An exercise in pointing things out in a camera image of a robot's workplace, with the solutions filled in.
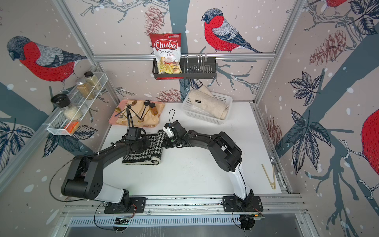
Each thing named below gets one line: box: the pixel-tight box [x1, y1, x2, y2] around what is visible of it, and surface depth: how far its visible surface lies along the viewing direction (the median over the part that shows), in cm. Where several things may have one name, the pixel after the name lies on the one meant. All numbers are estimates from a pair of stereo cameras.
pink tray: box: [108, 99, 166, 128], surface depth 116 cm
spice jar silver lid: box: [75, 78, 96, 100], surface depth 78 cm
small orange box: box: [63, 120, 80, 136], surface depth 67 cm
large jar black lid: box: [50, 93, 83, 121], surface depth 68 cm
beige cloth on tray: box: [115, 100, 165, 128], surface depth 114 cm
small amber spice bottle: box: [149, 102, 159, 117], surface depth 110 cm
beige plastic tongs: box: [261, 163, 276, 191], surface depth 83 cm
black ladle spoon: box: [139, 99, 151, 120], surface depth 123 cm
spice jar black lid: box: [83, 71, 103, 91], surface depth 83 cm
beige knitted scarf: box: [189, 85, 229, 120], surface depth 111 cm
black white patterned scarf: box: [122, 130, 169, 165], surface depth 90 cm
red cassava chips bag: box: [149, 33, 183, 75], surface depth 85 cm
